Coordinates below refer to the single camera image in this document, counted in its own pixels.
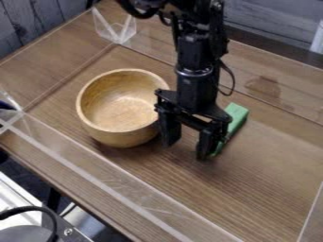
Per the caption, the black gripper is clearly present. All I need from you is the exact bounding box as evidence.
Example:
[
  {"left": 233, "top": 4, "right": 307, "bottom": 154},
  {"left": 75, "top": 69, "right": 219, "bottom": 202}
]
[{"left": 155, "top": 67, "right": 232, "bottom": 160}]

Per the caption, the green rectangular block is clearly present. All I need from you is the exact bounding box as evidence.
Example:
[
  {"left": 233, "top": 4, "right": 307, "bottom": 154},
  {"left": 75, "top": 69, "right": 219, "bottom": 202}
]
[{"left": 211, "top": 102, "right": 249, "bottom": 156}]

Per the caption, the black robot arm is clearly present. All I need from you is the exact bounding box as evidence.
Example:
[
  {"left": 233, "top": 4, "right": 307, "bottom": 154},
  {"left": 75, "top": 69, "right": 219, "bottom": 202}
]
[{"left": 116, "top": 0, "right": 232, "bottom": 160}]

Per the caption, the brown wooden bowl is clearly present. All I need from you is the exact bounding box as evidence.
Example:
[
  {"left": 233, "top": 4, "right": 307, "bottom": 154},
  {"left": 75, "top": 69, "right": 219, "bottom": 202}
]
[{"left": 76, "top": 68, "right": 169, "bottom": 148}]

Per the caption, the black table leg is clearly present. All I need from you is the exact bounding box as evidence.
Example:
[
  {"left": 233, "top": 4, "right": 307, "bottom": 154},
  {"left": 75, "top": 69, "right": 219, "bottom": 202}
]
[{"left": 47, "top": 188, "right": 61, "bottom": 212}]

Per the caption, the clear acrylic front wall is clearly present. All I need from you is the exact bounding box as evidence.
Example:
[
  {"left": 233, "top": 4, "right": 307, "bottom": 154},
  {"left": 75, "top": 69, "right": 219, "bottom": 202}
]
[{"left": 0, "top": 91, "right": 243, "bottom": 242}]

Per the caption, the white post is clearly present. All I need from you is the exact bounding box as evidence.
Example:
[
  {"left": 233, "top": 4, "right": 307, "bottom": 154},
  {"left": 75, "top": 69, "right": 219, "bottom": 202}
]
[{"left": 311, "top": 20, "right": 323, "bottom": 54}]

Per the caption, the grey metal base plate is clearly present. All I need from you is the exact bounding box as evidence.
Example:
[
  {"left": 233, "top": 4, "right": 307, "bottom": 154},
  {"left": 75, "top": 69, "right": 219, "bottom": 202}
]
[{"left": 45, "top": 204, "right": 93, "bottom": 242}]

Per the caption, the black cable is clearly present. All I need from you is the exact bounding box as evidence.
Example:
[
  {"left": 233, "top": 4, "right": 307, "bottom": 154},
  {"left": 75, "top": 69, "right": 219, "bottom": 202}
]
[{"left": 0, "top": 205, "right": 59, "bottom": 242}]

